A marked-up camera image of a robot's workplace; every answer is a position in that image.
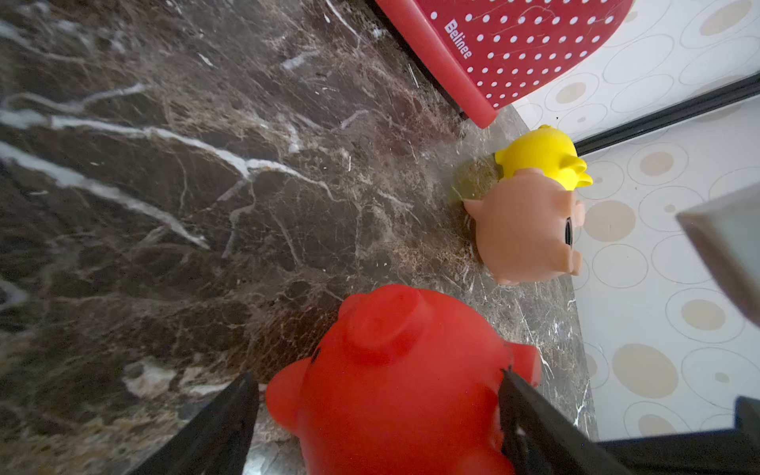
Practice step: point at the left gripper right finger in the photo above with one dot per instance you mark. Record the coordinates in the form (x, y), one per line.
(540, 440)

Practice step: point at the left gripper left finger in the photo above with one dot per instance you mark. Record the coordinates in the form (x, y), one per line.
(217, 440)

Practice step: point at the red piggy bank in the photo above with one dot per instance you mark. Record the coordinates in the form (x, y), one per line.
(405, 382)

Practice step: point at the pink piggy bank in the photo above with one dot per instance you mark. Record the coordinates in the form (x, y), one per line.
(519, 228)

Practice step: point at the yellow piggy bank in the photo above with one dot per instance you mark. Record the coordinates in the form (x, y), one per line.
(549, 150)

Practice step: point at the black plug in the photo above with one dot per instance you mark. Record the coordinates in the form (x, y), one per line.
(569, 233)

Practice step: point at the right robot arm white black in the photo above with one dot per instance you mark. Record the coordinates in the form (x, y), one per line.
(725, 233)

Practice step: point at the red polka dot toaster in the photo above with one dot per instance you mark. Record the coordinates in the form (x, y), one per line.
(488, 54)

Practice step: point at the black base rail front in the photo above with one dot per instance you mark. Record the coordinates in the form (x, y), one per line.
(723, 451)

